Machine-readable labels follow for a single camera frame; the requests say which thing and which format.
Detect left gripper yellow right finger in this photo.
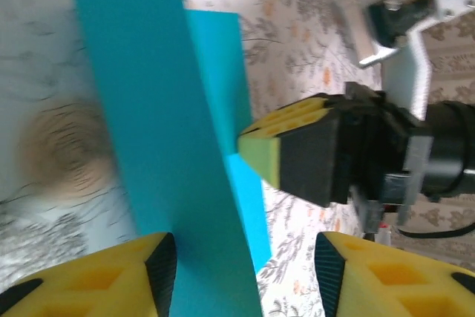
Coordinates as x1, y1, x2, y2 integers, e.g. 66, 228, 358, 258
314, 231, 475, 317

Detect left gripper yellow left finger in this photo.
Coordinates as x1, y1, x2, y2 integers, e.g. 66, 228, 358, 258
0, 232, 177, 317

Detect floral patterned table cover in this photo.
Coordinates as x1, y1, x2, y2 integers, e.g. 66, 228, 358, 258
0, 0, 390, 317

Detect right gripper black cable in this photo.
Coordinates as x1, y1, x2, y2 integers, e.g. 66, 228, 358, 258
399, 220, 475, 239

